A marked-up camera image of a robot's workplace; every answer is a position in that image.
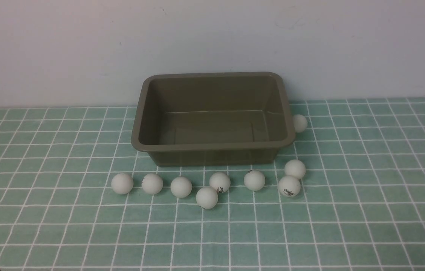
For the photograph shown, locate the olive green plastic bin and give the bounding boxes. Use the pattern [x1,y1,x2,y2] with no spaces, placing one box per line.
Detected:
[130,72,296,167]

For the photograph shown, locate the white printed ball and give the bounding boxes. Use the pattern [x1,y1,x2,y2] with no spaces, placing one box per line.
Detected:
[209,172,231,193]
[278,175,301,197]

